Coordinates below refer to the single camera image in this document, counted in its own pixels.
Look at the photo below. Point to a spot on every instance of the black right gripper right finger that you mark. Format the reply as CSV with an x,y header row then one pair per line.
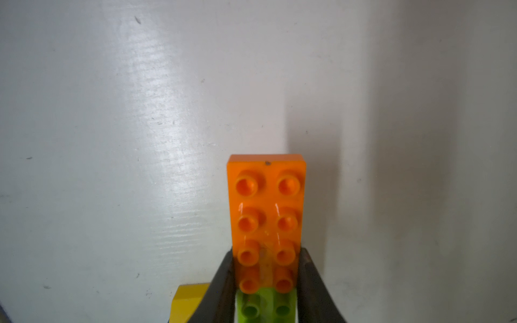
x,y
315,303

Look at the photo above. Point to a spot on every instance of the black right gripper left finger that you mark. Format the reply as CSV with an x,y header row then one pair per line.
x,y
218,303

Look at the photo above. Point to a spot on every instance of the lime green lego plate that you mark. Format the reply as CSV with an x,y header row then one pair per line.
x,y
266,306

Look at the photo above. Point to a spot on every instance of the orange lego plate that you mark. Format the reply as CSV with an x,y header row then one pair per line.
x,y
266,201

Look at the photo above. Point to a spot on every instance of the yellow lego brick right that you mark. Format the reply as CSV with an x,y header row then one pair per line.
x,y
185,301

